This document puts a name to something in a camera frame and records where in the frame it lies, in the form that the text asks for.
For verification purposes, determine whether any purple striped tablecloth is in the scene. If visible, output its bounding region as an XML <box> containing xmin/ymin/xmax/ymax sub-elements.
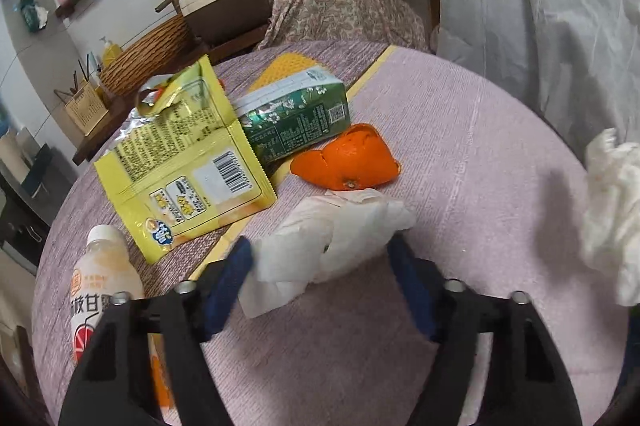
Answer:
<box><xmin>30</xmin><ymin>38</ymin><xmax>396</xmax><ymax>426</ymax></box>

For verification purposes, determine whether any teal hanging packet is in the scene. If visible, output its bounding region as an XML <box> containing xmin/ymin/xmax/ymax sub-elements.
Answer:
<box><xmin>14</xmin><ymin>0</ymin><xmax>50</xmax><ymax>32</ymax></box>

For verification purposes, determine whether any white drink bottle orange label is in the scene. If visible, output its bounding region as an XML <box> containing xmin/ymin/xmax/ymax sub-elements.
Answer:
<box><xmin>70</xmin><ymin>225</ymin><xmax>173</xmax><ymax>409</ymax></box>

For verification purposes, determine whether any wicker basket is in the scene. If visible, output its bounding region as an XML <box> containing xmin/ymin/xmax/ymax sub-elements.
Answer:
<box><xmin>99</xmin><ymin>13</ymin><xmax>193</xmax><ymax>99</ymax></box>

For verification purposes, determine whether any floral patterned cloth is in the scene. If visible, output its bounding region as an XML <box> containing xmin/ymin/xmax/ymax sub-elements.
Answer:
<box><xmin>255</xmin><ymin>0</ymin><xmax>431</xmax><ymax>54</ymax></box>

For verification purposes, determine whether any white paper napkin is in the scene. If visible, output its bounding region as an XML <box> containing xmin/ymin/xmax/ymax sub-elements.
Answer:
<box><xmin>239</xmin><ymin>188</ymin><xmax>417</xmax><ymax>318</ymax></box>

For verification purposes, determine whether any brown pot cream lid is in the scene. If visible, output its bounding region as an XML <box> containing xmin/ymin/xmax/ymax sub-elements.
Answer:
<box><xmin>179</xmin><ymin>0</ymin><xmax>271</xmax><ymax>47</ymax></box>

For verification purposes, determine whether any white plastic sheet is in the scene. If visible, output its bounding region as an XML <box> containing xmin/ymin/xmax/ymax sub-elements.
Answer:
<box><xmin>432</xmin><ymin>0</ymin><xmax>640</xmax><ymax>167</ymax></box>

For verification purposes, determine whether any yellow soap pump bottle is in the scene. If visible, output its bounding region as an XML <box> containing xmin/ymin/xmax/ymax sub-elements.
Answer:
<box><xmin>99</xmin><ymin>36</ymin><xmax>123</xmax><ymax>67</ymax></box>

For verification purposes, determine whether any pink tablecloth yellow edge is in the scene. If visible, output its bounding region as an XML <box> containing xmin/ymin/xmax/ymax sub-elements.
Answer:
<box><xmin>190</xmin><ymin>46</ymin><xmax>631</xmax><ymax>426</ymax></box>

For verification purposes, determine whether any beige chopstick holder box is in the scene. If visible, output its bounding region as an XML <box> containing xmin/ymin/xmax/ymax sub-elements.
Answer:
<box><xmin>64</xmin><ymin>81</ymin><xmax>108</xmax><ymax>134</ymax></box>

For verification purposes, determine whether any dark cabinet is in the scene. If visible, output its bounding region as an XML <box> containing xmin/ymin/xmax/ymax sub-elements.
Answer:
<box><xmin>0</xmin><ymin>146</ymin><xmax>76</xmax><ymax>257</ymax></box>

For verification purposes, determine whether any orange peel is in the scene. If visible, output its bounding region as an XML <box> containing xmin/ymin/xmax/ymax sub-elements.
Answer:
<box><xmin>290</xmin><ymin>124</ymin><xmax>402</xmax><ymax>192</ymax></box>

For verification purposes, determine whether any yellow foam fruit net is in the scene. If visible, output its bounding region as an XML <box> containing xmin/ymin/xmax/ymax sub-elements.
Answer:
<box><xmin>246</xmin><ymin>51</ymin><xmax>321</xmax><ymax>94</ymax></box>

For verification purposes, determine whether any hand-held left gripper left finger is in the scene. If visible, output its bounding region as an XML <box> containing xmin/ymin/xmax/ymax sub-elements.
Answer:
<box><xmin>59</xmin><ymin>236</ymin><xmax>253</xmax><ymax>426</ymax></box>

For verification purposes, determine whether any white tissue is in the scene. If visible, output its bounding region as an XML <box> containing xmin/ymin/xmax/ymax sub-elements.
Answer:
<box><xmin>580</xmin><ymin>127</ymin><xmax>640</xmax><ymax>307</ymax></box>

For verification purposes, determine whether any bundle of chopsticks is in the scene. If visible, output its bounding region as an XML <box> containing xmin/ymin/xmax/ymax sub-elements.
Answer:
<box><xmin>70</xmin><ymin>53</ymin><xmax>96</xmax><ymax>94</ymax></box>

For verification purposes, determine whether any green floral drink carton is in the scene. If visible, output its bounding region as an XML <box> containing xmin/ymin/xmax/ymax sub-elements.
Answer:
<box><xmin>234</xmin><ymin>67</ymin><xmax>350</xmax><ymax>164</ymax></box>

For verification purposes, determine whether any yellow snack bag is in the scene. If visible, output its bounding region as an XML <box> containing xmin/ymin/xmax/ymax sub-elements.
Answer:
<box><xmin>94</xmin><ymin>55</ymin><xmax>277</xmax><ymax>264</ymax></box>

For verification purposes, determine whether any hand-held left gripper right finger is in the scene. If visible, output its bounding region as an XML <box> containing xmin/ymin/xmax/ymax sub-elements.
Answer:
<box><xmin>387</xmin><ymin>233</ymin><xmax>583</xmax><ymax>426</ymax></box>

